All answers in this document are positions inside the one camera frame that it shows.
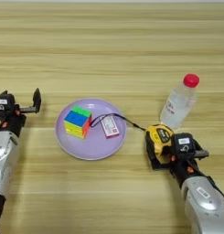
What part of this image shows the purple round plate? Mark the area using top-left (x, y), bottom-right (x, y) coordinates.
top-left (54, 98), bottom-right (128, 162)

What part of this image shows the yellow black tape measure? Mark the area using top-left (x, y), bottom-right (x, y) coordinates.
top-left (145, 123), bottom-right (176, 164)

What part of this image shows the colourful puzzle cube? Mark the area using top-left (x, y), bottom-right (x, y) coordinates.
top-left (63, 105), bottom-right (93, 140)

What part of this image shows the pink and white card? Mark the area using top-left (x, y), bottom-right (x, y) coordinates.
top-left (100, 114), bottom-right (121, 139)

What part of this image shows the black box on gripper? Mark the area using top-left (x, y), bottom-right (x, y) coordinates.
top-left (0, 93), bottom-right (16, 116)
top-left (170, 133), bottom-right (197, 155)

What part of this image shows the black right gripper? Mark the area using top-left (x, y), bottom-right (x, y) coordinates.
top-left (145, 138), bottom-right (210, 171)

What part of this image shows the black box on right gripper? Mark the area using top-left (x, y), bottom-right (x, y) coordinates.
top-left (170, 133), bottom-right (197, 155)

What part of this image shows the black wrist strap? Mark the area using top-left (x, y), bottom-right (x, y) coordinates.
top-left (89, 112), bottom-right (147, 132)

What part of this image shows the clear bottle with red cap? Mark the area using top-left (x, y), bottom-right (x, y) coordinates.
top-left (158, 73), bottom-right (200, 131)

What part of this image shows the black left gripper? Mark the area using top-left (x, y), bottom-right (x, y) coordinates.
top-left (0, 88), bottom-right (42, 121)

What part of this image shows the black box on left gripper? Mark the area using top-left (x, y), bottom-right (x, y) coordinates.
top-left (0, 93), bottom-right (16, 116)

